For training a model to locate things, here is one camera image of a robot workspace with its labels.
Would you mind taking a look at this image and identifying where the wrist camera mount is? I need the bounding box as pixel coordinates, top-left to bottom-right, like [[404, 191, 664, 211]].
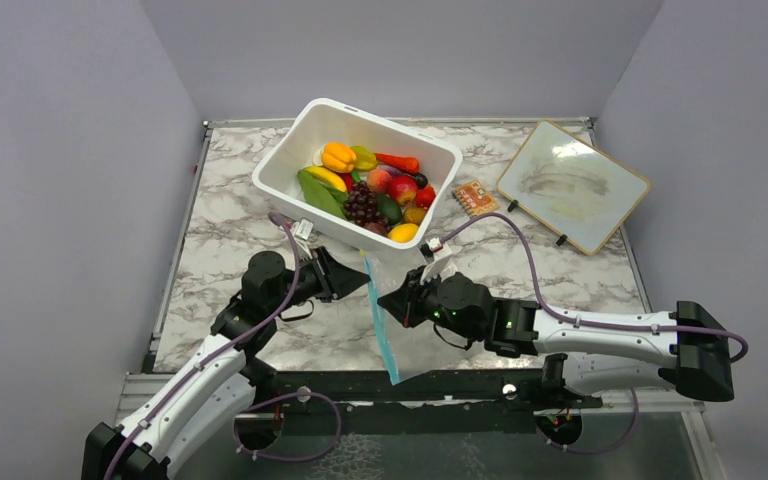
[[291, 218, 313, 248], [420, 237, 458, 284]]

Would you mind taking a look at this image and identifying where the orange carrot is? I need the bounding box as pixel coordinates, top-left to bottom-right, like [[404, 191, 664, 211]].
[[375, 152, 420, 174]]

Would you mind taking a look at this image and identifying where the peach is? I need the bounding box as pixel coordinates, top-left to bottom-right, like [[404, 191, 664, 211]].
[[365, 168, 393, 194]]

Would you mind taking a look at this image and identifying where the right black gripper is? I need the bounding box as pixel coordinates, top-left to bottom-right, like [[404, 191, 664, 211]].
[[378, 265, 482, 342]]

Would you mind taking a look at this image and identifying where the red strawberry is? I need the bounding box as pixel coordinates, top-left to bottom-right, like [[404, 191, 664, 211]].
[[413, 185, 436, 210]]

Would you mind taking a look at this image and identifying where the dark purple passion fruit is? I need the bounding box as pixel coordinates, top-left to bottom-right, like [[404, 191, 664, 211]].
[[363, 222, 388, 237]]

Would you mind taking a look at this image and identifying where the white plastic bin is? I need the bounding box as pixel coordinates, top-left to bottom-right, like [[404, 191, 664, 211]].
[[252, 97, 464, 266]]

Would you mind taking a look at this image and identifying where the small orange fruit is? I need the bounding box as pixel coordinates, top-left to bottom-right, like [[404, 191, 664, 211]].
[[402, 206, 427, 226]]

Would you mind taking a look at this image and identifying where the red apple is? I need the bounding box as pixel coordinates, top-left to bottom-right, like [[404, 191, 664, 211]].
[[387, 175, 419, 206]]

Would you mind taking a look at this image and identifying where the clear zip top bag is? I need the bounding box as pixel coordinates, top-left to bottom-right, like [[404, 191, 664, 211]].
[[359, 248, 465, 387]]

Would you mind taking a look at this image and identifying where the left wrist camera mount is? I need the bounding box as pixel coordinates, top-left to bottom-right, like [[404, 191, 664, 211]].
[[291, 218, 313, 248]]

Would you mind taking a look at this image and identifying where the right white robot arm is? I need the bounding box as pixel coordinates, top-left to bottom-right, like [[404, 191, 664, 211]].
[[377, 268, 735, 407]]

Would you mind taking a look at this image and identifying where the green leaf vegetable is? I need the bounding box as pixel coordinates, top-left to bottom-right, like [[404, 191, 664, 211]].
[[296, 170, 348, 220]]

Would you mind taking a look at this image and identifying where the yellow banana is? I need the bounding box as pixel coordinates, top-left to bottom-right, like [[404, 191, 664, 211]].
[[303, 166, 348, 192]]

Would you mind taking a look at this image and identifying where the dark eggplant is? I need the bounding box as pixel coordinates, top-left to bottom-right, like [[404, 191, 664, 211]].
[[407, 172, 429, 190]]

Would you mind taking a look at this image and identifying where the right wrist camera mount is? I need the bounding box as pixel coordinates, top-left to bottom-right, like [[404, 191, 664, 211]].
[[420, 237, 458, 284]]

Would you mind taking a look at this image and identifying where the purple grape bunch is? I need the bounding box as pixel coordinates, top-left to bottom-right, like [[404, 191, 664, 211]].
[[343, 181, 389, 227]]

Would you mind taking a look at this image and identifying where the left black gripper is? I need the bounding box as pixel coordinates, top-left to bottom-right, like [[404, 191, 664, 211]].
[[268, 246, 371, 316]]

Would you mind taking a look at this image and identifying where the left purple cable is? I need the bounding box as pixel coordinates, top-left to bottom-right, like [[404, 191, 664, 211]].
[[102, 211, 343, 480]]

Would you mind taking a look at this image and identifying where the yellow lemon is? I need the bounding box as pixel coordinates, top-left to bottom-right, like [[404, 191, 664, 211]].
[[387, 223, 419, 243]]

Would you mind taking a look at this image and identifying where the wood framed whiteboard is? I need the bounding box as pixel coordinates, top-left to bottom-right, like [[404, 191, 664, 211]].
[[496, 120, 651, 255]]

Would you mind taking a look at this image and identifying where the orange bell pepper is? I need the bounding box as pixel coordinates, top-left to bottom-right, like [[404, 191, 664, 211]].
[[320, 142, 357, 173]]

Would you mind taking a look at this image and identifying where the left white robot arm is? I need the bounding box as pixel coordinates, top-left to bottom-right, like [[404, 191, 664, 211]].
[[80, 247, 370, 479]]

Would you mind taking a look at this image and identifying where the green avocado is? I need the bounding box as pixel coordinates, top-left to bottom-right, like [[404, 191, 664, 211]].
[[376, 194, 403, 226]]

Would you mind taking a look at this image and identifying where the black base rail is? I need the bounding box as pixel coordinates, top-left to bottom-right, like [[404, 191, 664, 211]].
[[234, 355, 603, 447]]

